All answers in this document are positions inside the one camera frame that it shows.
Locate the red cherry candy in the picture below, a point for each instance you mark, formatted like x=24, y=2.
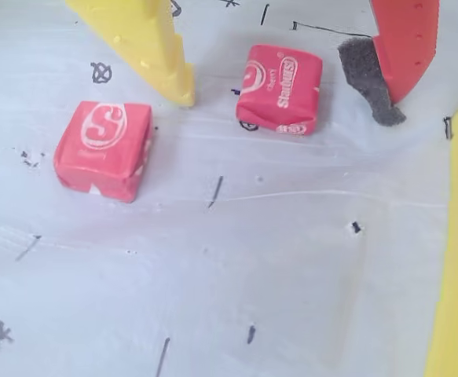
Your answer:
x=103, y=151
x=277, y=90

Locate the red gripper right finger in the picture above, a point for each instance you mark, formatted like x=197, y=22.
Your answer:
x=405, y=47

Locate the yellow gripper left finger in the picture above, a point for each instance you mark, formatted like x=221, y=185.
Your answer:
x=142, y=35

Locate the white plastic table cover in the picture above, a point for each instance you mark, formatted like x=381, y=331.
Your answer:
x=252, y=255

